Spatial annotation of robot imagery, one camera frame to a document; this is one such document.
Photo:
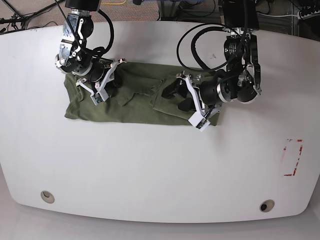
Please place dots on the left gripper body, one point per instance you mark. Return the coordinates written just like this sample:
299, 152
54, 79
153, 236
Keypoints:
204, 93

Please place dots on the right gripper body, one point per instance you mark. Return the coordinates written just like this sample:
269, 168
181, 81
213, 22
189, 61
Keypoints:
96, 75

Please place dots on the olive green T-shirt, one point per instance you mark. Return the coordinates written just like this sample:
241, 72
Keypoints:
139, 100

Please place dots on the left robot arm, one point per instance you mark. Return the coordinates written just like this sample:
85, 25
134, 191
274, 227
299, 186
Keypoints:
238, 78

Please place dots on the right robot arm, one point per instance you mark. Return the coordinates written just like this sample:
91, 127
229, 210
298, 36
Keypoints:
78, 27

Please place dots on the red tape rectangle marking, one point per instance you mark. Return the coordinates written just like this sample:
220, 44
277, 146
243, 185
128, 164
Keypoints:
291, 156

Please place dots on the black tripod stand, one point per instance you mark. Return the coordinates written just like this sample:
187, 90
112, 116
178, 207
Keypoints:
19, 22

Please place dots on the white power strip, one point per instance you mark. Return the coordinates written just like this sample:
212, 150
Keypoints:
309, 12

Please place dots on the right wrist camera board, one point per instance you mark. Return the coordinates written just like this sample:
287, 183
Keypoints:
99, 97

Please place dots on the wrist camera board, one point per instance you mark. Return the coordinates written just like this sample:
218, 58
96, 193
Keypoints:
198, 121
99, 97

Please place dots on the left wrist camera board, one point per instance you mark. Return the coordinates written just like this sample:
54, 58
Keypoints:
198, 121

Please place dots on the right table cable grommet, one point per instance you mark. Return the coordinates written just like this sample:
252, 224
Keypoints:
267, 206

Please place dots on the table cable grommet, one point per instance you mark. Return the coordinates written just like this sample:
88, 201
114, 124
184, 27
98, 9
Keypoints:
267, 206
47, 197

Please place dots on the left table cable grommet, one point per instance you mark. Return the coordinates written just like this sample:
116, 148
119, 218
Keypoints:
47, 197

